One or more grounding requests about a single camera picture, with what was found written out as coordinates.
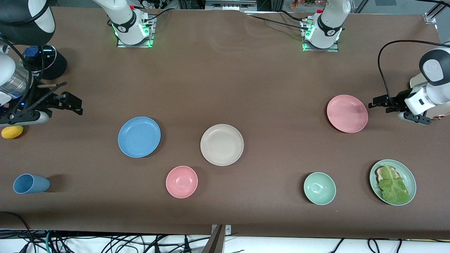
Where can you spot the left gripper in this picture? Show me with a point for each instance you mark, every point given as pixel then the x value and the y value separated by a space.
pixel 395 101

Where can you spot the toast bread slice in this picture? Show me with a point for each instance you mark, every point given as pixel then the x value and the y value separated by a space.
pixel 380 173

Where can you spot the pink bowl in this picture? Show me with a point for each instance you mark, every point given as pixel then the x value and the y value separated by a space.
pixel 181 182

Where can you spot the blue plate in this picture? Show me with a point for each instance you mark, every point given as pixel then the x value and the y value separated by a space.
pixel 139 137

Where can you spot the green plate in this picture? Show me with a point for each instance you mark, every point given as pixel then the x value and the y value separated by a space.
pixel 410 179

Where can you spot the beige toaster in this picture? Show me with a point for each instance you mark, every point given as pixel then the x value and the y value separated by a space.
pixel 416 80

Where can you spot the aluminium frame post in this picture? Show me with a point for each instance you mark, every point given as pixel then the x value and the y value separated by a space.
pixel 429 18

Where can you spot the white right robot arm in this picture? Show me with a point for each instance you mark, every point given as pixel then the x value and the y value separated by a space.
pixel 126 28

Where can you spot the orange items pile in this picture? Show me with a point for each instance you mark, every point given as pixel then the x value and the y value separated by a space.
pixel 302 3

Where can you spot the dark camera pole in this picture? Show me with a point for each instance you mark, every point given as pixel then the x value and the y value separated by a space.
pixel 215 242

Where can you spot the white power strip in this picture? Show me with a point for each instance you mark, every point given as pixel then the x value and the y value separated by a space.
pixel 154 3

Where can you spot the pink plate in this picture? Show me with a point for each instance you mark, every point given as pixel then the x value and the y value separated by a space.
pixel 347 114

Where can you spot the green lettuce leaf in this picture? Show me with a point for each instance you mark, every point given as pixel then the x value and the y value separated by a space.
pixel 393 188

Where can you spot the blue cup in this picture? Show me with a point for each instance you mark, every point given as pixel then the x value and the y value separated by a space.
pixel 31 183

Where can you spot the beige plate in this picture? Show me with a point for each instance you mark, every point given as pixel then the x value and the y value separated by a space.
pixel 222 144

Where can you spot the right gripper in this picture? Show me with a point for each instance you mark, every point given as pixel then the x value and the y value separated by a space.
pixel 41 101

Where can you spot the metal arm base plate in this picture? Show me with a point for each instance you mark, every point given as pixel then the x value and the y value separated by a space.
pixel 121 43
pixel 318 49

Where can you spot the glass lid blue knob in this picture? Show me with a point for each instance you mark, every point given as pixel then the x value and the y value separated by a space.
pixel 47 56

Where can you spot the brown table cover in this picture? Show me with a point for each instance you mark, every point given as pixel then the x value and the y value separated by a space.
pixel 225 77

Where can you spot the yellow mango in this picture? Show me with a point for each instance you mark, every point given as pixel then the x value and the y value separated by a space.
pixel 12 133

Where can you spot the green bowl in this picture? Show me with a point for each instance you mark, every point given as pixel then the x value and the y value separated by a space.
pixel 319 188

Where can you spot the metal clamp bracket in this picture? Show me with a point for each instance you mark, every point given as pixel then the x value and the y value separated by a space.
pixel 227 229

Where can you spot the silver aluminium frame box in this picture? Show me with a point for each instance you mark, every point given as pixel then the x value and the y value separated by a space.
pixel 230 5

